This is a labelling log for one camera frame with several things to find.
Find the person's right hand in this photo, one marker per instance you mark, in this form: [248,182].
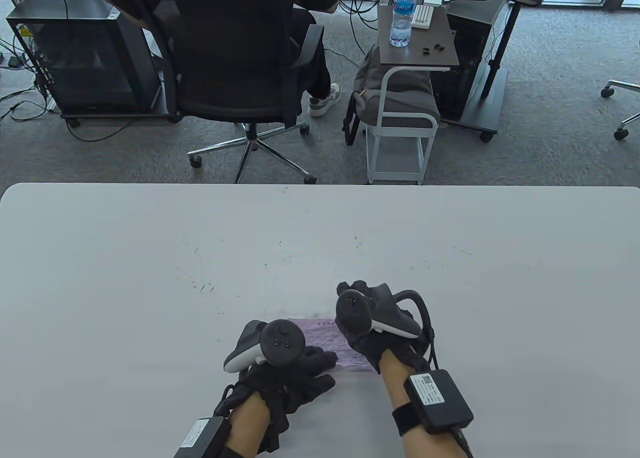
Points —
[365,348]

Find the person's left hand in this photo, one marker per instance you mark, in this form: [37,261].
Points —
[280,388]

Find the pink paper invoice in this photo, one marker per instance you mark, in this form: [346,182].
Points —
[320,335]

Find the person's left forearm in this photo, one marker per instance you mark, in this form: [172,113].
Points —
[250,423]

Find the grey bag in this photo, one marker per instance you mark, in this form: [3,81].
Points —
[405,103]

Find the black computer tower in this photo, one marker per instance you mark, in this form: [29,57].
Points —
[470,88]

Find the black standing desk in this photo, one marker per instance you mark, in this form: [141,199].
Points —
[500,53]

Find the black mesh office chair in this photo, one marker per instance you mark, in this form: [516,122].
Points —
[225,53]
[622,128]

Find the black wheeled platform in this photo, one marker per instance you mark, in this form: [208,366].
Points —
[100,114]

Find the clear plastic water bottle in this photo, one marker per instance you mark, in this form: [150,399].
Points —
[402,15]

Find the white ribbed box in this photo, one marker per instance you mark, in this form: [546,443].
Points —
[423,17]

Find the black computer case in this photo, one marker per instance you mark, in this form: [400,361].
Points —
[75,63]

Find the brown side table white frame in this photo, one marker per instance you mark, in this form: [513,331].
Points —
[420,60]

